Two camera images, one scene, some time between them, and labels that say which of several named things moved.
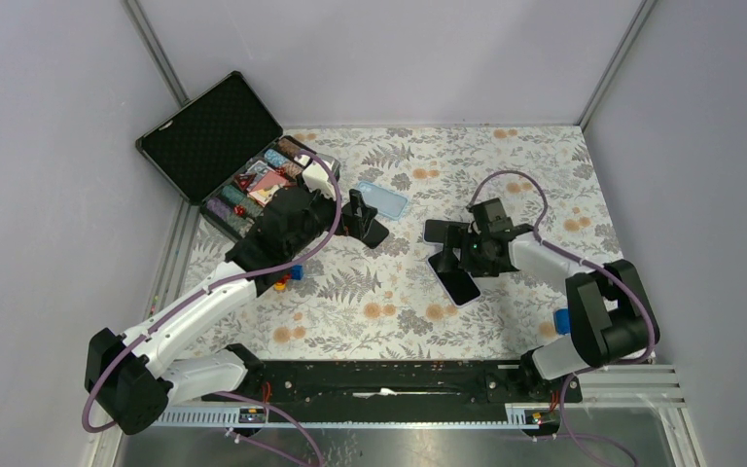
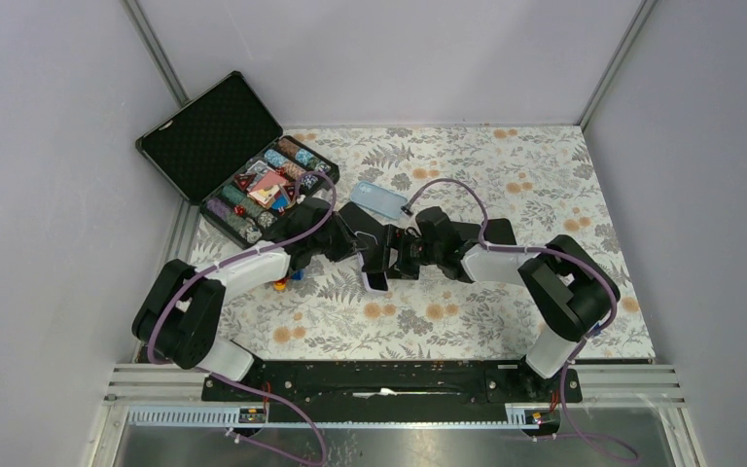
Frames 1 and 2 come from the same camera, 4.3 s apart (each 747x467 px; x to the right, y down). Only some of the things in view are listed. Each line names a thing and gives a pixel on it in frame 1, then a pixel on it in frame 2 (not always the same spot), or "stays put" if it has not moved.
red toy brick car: (296, 273) stays put
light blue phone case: (389, 203) stays put
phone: (458, 284) → (374, 281)
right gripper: (459, 237) → (398, 238)
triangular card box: (244, 180) stays put
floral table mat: (387, 304) stays put
